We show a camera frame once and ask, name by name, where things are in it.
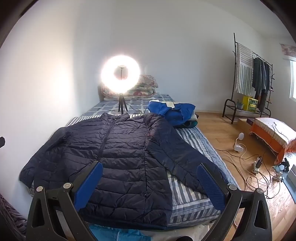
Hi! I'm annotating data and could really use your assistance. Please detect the navy blue puffer jacket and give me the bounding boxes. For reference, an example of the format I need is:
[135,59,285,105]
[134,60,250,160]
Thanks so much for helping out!
[18,111,230,230]

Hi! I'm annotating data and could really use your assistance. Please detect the dark hanging clothes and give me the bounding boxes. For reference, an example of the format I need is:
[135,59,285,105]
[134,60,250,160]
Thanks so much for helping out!
[252,57,271,112]

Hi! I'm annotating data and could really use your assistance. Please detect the blue striped bed quilt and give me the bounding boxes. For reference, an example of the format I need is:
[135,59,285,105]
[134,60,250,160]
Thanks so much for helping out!
[30,114,241,229]

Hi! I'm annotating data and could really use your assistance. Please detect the light blue plastic bag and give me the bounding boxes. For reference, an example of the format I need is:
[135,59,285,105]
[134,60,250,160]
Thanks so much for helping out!
[88,224,152,241]

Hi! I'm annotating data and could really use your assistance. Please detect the white power strip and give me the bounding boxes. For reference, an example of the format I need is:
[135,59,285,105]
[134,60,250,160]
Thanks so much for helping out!
[252,156,262,174]

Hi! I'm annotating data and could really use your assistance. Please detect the white small desk lamp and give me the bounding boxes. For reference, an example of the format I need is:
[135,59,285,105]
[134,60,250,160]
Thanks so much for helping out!
[233,132,246,152]

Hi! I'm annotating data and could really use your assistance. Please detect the orange covered stool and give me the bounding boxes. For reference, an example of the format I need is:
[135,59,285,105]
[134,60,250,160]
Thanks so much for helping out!
[250,118,295,165]

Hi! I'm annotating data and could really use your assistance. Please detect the blue folded garment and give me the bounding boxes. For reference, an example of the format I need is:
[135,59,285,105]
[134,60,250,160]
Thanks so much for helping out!
[147,100,198,128]

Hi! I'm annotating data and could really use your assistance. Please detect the yellow green box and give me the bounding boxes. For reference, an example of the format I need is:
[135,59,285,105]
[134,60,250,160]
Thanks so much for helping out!
[242,95,258,113]

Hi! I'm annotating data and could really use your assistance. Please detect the black mini tripod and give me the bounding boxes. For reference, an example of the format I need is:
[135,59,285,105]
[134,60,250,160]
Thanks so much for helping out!
[118,94,128,114]

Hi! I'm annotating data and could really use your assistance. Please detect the blue checked bed sheet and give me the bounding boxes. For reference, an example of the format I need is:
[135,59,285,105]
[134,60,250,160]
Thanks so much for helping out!
[82,93,174,116]

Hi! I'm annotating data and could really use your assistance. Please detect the floral folded quilt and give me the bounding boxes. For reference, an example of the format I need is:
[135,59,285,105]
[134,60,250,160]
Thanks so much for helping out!
[101,75,158,99]

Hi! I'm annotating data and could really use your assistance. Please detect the striped hanging cloth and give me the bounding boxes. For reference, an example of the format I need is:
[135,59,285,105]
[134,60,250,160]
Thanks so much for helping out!
[235,43,253,96]

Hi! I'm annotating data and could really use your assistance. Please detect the window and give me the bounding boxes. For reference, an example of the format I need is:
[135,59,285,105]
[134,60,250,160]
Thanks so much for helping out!
[290,60,296,101]

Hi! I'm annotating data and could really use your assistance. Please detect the tangled white cables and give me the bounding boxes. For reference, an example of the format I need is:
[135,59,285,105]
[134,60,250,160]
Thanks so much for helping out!
[212,124,292,200]

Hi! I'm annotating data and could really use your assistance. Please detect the bright ring light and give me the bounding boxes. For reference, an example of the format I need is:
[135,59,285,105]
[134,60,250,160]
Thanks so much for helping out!
[100,55,140,94]

